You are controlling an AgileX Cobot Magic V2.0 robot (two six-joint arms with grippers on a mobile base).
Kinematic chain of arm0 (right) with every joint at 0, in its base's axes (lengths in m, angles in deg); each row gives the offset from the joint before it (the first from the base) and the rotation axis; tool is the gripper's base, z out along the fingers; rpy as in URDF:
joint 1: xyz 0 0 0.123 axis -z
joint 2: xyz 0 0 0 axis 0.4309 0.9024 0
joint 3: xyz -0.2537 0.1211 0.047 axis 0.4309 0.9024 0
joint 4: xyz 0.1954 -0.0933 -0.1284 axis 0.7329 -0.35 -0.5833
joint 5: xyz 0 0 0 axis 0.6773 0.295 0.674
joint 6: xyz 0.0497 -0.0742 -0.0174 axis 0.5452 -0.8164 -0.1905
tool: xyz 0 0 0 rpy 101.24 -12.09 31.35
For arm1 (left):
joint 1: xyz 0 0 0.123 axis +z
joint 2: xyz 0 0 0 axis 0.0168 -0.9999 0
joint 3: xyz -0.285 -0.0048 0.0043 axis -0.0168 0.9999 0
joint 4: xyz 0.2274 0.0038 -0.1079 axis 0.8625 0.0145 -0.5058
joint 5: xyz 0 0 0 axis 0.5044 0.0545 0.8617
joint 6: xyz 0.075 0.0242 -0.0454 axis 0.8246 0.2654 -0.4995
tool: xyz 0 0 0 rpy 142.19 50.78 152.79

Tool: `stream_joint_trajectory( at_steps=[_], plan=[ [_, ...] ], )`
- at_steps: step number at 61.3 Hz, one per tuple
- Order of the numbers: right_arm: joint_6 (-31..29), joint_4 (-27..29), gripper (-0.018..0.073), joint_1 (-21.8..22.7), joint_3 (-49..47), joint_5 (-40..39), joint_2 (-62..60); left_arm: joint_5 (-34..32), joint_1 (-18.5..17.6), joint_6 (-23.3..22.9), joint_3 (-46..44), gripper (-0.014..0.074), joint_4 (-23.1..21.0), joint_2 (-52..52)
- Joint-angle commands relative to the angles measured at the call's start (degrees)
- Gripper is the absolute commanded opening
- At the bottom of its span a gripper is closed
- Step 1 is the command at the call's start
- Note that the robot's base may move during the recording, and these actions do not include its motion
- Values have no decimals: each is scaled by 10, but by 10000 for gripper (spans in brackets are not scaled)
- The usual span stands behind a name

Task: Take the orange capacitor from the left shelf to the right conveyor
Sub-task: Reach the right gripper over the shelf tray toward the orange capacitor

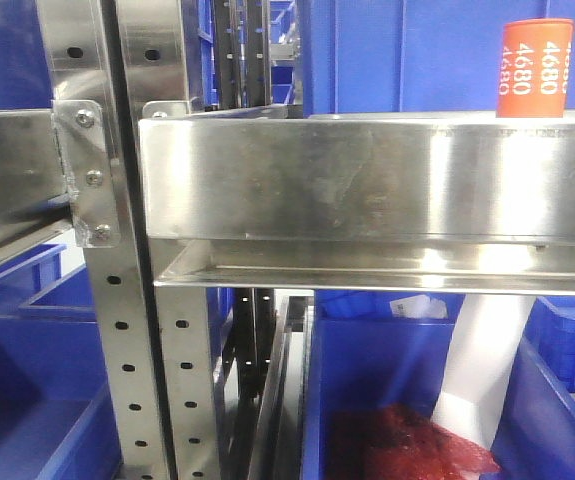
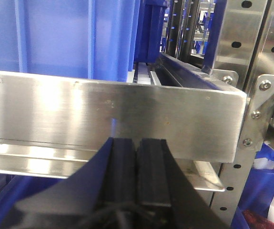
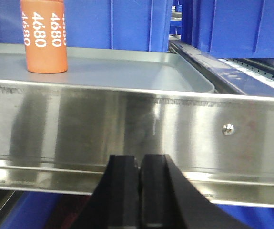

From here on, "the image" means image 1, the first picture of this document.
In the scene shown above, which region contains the blue bin lower right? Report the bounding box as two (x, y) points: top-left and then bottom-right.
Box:
(522, 295), (575, 401)

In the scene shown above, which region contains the steel perforated shelf upright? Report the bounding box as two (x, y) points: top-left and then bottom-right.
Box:
(35, 0), (223, 480)

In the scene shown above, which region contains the left stainless shelf beam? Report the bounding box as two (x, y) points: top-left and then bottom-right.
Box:
(0, 109), (72, 264)

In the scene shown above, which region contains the red mesh bag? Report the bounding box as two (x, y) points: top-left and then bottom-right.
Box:
(324, 403), (501, 479)

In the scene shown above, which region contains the large blue bin upper shelf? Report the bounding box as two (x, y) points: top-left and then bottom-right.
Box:
(297, 0), (575, 114)

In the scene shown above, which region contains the orange cylindrical capacitor 4680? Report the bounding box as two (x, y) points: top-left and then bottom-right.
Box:
(496, 18), (575, 118)

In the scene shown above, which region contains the blue bin with red bag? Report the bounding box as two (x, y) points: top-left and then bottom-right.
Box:
(300, 290), (575, 480)

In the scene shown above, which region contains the blue bin lower left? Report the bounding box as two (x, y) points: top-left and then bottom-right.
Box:
(0, 316), (121, 479)

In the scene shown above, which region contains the stainless steel shelf tray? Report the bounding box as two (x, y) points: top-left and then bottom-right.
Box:
(139, 111), (575, 295)

